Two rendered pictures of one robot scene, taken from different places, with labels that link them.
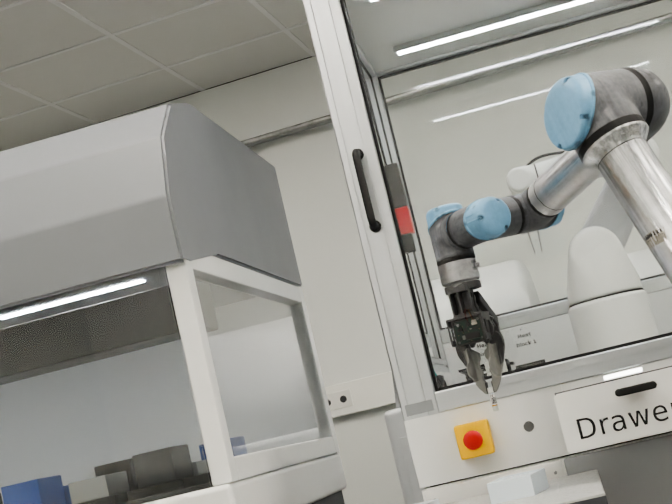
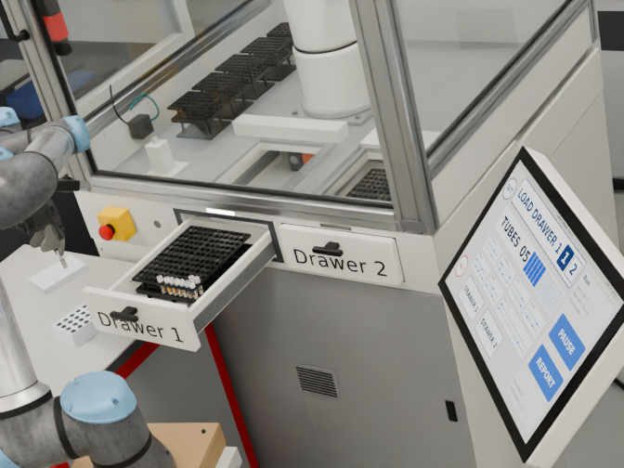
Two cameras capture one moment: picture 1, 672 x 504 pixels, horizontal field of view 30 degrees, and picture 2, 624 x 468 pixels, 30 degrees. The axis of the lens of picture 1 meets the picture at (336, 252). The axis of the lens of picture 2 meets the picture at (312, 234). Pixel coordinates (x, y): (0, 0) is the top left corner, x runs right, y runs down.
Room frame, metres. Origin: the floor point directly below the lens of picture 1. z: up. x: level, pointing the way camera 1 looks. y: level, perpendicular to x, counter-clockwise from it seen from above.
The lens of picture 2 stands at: (0.70, -1.89, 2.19)
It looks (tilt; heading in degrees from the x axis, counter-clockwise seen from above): 30 degrees down; 31
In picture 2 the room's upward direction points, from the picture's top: 15 degrees counter-clockwise
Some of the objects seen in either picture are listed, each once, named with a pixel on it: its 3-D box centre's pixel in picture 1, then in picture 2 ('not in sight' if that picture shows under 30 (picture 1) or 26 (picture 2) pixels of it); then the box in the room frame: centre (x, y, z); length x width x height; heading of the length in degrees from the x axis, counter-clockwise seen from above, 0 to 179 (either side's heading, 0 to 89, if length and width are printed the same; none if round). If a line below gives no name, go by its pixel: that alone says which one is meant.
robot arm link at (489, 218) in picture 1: (486, 220); (7, 154); (2.31, -0.29, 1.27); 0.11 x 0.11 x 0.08; 30
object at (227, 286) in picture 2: not in sight; (198, 266); (2.51, -0.50, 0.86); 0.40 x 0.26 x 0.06; 171
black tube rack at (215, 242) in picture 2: not in sight; (195, 267); (2.50, -0.50, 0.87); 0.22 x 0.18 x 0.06; 171
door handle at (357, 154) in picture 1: (364, 188); (6, 5); (2.67, -0.09, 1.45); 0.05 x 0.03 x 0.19; 171
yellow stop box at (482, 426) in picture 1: (474, 439); (115, 224); (2.66, -0.19, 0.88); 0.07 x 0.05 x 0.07; 81
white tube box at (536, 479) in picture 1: (518, 485); (84, 321); (2.39, -0.23, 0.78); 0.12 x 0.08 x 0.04; 160
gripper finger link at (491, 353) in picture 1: (492, 366); (51, 243); (2.38, -0.24, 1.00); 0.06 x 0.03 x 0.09; 160
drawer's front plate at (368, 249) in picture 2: not in sight; (339, 253); (2.57, -0.83, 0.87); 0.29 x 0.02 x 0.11; 81
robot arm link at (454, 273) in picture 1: (460, 273); not in sight; (2.39, -0.22, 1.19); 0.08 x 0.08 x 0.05
